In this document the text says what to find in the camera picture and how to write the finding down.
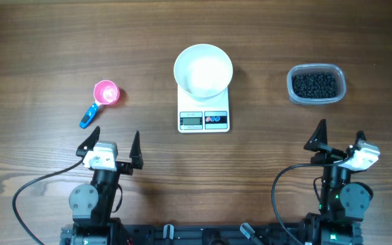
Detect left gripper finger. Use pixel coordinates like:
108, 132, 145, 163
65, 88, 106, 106
76, 126, 100, 157
129, 131, 144, 169

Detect pink scoop blue handle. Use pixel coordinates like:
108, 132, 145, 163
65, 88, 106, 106
79, 80, 120, 129

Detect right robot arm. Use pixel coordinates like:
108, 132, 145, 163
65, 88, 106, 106
299, 119, 380, 245

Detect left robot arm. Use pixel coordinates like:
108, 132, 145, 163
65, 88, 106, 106
60, 127, 144, 245

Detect white digital kitchen scale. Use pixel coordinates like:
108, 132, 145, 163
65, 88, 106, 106
177, 87, 231, 133

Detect white bowl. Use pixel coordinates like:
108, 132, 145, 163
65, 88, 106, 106
173, 44, 233, 100

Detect black beans in container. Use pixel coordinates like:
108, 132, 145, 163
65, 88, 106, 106
292, 72, 338, 99

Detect clear plastic container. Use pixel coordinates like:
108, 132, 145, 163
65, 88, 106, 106
287, 63, 346, 105

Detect right black cable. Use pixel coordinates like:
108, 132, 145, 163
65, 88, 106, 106
271, 154, 353, 245

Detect black cable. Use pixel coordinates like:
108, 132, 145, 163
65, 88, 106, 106
271, 154, 353, 245
12, 158, 84, 245

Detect left black cable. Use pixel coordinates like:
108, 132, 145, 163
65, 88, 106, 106
12, 158, 84, 245

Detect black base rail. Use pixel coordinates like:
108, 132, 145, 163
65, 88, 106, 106
59, 223, 363, 245

